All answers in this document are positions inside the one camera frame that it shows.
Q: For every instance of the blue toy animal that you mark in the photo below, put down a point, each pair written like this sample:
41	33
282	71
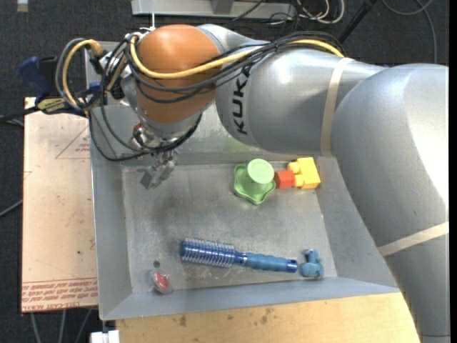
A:
311	266

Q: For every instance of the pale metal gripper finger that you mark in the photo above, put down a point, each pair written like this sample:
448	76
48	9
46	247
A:
148	180
165	173

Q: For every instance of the yellow and red toy block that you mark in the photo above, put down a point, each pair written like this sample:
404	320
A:
307	173

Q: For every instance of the green plastic cup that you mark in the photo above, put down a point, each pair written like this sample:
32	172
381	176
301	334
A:
257	177

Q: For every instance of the red and clear spinning top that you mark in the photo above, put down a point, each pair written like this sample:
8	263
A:
161	281

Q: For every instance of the grey metal bin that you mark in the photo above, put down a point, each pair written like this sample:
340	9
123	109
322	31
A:
214	220

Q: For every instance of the brown cardboard board, red print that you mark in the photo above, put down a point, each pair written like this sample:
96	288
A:
57	209

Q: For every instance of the blue round hairbrush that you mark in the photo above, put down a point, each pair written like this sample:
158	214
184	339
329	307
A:
228	255

